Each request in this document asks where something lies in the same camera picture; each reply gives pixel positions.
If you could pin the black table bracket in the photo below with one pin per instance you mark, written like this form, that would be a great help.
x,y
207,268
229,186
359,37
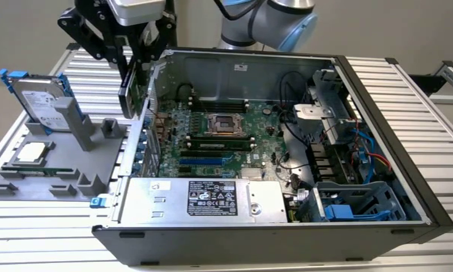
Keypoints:
x,y
427,83

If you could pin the green graphics card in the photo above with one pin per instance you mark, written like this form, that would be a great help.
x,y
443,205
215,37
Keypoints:
x,y
129,93

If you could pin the metal disk bay bracket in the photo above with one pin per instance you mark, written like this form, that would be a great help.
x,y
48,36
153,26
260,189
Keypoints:
x,y
309,112

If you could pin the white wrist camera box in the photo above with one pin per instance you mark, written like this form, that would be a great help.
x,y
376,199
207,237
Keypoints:
x,y
136,14

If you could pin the green motherboard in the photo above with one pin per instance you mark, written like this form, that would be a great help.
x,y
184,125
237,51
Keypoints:
x,y
264,141

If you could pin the silver CPU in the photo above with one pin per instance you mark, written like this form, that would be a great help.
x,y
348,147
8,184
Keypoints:
x,y
31,153

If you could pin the open black PC case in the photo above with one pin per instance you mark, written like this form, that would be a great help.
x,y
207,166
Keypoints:
x,y
249,243

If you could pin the silver coin battery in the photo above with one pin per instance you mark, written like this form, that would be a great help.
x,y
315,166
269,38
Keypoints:
x,y
267,110

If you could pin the hard disk in blue carrier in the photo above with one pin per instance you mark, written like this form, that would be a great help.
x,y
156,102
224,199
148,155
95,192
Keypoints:
x,y
37,102

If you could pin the black stand pole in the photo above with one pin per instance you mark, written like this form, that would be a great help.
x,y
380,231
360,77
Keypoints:
x,y
172,37

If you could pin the grey parts rack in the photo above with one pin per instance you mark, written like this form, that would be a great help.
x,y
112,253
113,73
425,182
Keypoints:
x,y
60,158

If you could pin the grey plastic drive cage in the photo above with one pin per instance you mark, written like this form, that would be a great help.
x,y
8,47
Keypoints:
x,y
363,195

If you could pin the black expansion slot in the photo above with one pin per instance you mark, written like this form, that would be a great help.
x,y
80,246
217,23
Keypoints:
x,y
201,153

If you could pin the silver power supply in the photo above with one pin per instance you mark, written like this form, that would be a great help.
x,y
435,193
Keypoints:
x,y
173,204

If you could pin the CPU socket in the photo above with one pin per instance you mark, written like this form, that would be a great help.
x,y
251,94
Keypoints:
x,y
227,123

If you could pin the blue drive cage clip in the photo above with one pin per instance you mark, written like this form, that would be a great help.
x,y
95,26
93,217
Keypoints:
x,y
337,212

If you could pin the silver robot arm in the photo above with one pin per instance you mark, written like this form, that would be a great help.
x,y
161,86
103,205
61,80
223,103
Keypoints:
x,y
276,25

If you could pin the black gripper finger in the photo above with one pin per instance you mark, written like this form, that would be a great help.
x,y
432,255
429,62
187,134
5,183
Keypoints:
x,y
156,42
95,42

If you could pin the small silver heat sink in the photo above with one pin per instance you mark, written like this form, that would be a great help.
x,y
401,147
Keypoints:
x,y
252,173

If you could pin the blue case latch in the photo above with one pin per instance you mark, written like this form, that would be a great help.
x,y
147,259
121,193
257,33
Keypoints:
x,y
96,202

